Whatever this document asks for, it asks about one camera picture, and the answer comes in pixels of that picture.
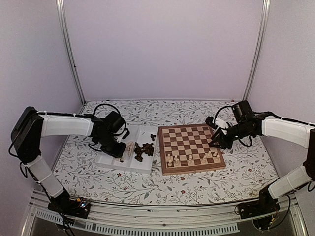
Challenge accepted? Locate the right aluminium frame post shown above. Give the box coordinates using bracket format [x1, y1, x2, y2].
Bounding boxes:
[242, 0, 271, 100]

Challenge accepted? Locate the light chess king piece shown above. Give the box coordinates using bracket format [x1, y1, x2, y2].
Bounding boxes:
[187, 155, 193, 166]

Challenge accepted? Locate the white plastic compartment tray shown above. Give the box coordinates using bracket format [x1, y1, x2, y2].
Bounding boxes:
[94, 125, 158, 174]

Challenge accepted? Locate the front aluminium rail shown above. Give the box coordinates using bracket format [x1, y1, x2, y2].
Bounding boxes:
[21, 191, 308, 236]

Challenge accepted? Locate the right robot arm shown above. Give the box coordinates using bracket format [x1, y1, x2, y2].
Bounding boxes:
[206, 100, 315, 214]

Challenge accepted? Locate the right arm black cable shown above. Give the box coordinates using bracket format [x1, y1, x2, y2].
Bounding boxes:
[213, 105, 237, 123]

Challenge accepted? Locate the left aluminium frame post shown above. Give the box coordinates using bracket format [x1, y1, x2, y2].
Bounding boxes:
[56, 0, 86, 105]

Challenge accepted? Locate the aluminium frame post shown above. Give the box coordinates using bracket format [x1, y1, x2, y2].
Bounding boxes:
[242, 0, 271, 100]
[56, 0, 86, 105]

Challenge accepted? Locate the pile of dark chess pieces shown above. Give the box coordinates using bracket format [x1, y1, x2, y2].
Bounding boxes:
[132, 132, 157, 162]

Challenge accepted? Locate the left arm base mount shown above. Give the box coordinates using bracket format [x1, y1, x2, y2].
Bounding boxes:
[48, 191, 91, 219]

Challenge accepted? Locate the light chess bishop piece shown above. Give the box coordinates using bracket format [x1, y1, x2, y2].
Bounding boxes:
[174, 159, 180, 167]

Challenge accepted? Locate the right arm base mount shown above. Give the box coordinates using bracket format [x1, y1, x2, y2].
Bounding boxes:
[235, 189, 280, 231]

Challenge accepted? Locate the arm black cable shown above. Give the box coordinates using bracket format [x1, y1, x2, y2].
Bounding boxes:
[92, 103, 121, 118]
[213, 105, 237, 123]

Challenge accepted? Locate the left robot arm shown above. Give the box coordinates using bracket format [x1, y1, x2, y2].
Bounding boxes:
[8, 106, 129, 213]

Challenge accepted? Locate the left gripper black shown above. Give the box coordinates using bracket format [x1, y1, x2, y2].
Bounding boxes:
[96, 133, 127, 158]

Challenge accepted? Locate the wooden chess board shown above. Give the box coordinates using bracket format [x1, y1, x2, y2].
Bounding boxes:
[158, 124, 226, 176]

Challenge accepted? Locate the pile of light chess pieces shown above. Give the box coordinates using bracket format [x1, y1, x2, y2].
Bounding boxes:
[119, 141, 134, 163]

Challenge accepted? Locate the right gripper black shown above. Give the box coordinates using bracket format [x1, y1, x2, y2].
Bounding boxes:
[209, 121, 252, 150]

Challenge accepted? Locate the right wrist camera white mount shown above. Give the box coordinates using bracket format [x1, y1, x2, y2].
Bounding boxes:
[205, 117, 230, 130]

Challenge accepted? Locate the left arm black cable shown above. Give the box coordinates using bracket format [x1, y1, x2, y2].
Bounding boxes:
[92, 103, 121, 118]

